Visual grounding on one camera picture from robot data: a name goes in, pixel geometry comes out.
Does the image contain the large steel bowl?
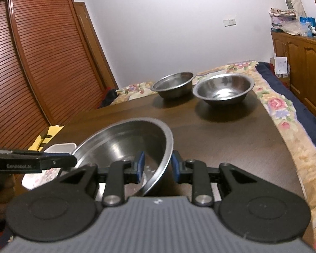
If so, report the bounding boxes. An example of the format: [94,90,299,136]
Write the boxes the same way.
[72,118,174,197]

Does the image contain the floral square plate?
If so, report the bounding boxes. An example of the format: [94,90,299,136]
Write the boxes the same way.
[21,142,148,201]

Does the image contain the small steel bowl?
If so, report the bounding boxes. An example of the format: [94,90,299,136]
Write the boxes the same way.
[192,74,255,106]

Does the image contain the left hand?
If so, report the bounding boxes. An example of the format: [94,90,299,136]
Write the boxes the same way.
[0,174,16,221]

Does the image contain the yellow Pikachu plush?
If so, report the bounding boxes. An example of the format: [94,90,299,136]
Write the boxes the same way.
[28,125,64,151]

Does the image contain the dark clothes on bed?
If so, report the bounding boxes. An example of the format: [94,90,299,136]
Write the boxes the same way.
[98,88,118,109]

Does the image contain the wooden louvered wardrobe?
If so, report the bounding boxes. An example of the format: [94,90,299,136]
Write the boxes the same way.
[0,0,117,149]

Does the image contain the floral bed quilt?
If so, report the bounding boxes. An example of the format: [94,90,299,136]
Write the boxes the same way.
[109,61,316,252]

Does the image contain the white paper box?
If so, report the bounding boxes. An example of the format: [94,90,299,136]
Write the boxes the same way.
[274,56,290,75]

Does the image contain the wooden sideboard cabinet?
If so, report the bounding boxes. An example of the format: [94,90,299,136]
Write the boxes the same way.
[271,31,316,117]

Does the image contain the stack of folded cloth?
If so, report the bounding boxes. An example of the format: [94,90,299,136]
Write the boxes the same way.
[269,7,296,32]

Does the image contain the blue picture box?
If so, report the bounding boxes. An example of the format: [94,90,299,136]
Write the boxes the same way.
[299,17,316,37]

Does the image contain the white wall switch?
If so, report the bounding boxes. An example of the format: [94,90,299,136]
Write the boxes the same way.
[223,19,236,27]

